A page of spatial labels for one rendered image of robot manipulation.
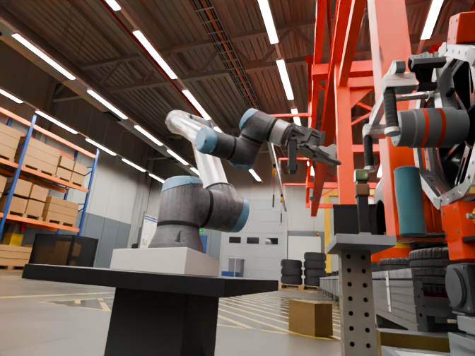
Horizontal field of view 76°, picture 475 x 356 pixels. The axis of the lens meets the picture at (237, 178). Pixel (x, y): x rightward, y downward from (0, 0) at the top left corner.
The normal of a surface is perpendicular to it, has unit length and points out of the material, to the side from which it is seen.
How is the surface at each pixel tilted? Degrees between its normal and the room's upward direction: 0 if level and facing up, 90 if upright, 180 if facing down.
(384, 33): 90
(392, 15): 90
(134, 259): 90
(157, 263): 90
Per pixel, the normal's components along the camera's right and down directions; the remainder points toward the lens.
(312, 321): -0.82, -0.22
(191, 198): 0.55, -0.30
